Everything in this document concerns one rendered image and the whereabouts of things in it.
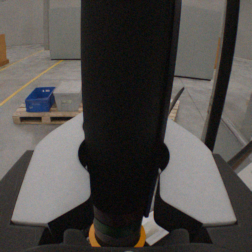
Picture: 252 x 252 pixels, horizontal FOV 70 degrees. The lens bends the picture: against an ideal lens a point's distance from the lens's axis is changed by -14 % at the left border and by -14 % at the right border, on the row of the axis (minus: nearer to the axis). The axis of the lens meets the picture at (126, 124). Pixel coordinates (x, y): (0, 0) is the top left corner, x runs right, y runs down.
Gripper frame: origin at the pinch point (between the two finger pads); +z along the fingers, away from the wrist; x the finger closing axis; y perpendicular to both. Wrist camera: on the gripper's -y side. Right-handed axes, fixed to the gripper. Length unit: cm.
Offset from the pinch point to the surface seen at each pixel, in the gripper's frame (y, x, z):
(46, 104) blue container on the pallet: 122, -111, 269
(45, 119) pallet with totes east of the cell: 144, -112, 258
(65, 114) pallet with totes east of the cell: 136, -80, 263
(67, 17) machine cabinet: -5, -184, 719
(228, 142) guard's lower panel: 61, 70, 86
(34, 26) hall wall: 33, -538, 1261
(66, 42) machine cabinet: 85, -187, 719
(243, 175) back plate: 27.3, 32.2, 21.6
